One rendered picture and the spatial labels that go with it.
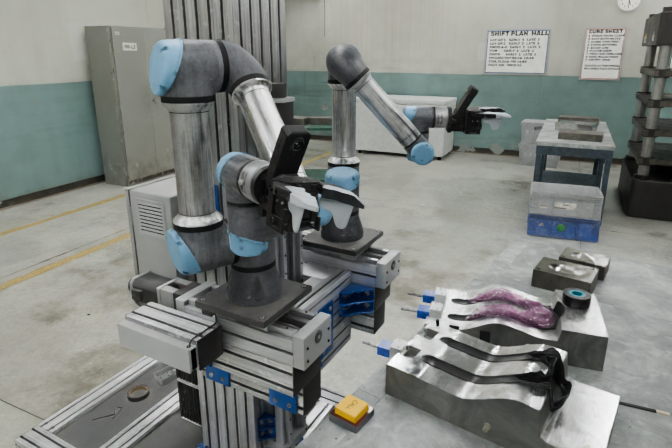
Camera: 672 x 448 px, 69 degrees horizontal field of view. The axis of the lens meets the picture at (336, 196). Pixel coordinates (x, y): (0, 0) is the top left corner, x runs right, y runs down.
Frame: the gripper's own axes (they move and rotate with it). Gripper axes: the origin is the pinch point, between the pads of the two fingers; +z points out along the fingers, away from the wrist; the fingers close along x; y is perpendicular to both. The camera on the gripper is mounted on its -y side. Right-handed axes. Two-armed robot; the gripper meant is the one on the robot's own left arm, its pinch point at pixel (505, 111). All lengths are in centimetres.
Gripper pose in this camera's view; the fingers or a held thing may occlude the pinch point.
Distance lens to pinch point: 183.7
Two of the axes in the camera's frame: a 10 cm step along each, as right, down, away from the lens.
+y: 0.1, 9.1, 4.1
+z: 10.0, 0.2, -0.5
